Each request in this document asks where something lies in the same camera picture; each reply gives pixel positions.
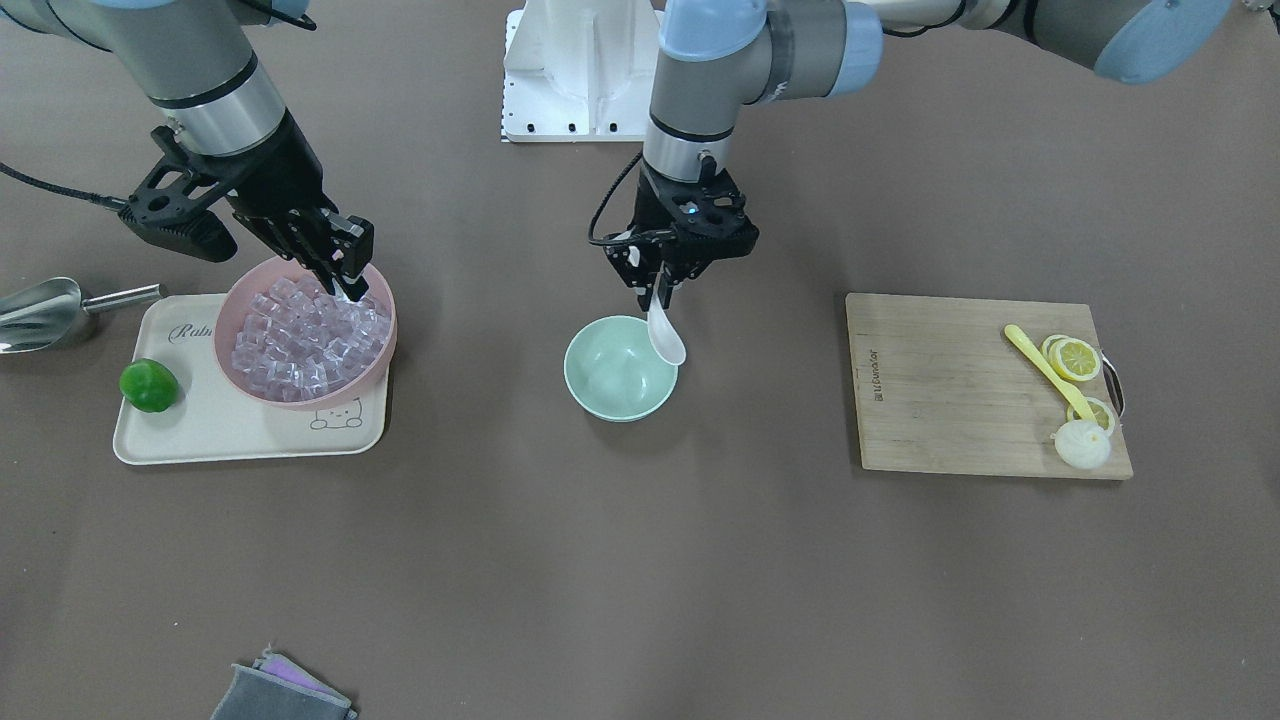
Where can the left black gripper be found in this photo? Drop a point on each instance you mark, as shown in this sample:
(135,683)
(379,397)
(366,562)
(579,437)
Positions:
(650,207)

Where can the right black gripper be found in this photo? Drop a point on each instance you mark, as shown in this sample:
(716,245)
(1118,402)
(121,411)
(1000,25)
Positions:
(275,178)

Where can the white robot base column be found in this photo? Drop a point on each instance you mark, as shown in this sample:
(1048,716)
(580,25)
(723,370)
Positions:
(578,71)

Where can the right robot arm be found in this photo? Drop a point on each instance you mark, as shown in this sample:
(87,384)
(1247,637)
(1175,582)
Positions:
(227,135)

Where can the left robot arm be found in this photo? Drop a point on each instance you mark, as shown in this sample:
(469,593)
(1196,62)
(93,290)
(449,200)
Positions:
(717,57)

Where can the green bowl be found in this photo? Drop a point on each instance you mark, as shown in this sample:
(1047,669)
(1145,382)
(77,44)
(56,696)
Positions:
(614,373)

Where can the pink bowl of ice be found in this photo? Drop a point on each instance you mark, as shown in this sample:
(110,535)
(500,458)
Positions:
(284,341)

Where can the metal ice scoop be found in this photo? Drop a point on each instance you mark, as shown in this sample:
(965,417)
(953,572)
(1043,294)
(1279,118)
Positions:
(58,313)

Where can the cream serving tray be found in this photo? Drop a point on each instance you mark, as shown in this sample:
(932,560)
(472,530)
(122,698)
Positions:
(213,421)

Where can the green lime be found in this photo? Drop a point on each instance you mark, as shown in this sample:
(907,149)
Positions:
(149,386)

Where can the bamboo cutting board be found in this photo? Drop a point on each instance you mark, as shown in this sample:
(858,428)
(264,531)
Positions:
(938,388)

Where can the lemon slice upper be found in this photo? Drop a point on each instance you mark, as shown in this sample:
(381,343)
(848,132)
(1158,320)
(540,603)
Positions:
(1071,358)

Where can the lemon slice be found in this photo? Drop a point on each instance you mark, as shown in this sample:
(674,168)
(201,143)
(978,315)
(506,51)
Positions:
(1071,358)
(1100,413)

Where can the grey folded cloth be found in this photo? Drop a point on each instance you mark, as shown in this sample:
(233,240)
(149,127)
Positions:
(274,686)

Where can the white bun toy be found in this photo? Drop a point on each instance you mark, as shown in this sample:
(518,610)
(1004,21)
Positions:
(1082,444)

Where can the lemon slice lower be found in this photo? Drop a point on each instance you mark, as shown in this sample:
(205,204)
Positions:
(1100,413)

